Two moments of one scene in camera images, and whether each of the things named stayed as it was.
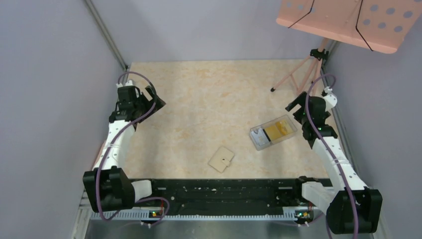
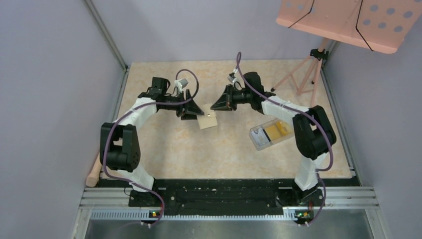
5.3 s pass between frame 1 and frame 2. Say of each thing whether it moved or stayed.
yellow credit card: stayed
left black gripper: moved
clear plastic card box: stayed
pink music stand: stayed
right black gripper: moved
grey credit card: stayed
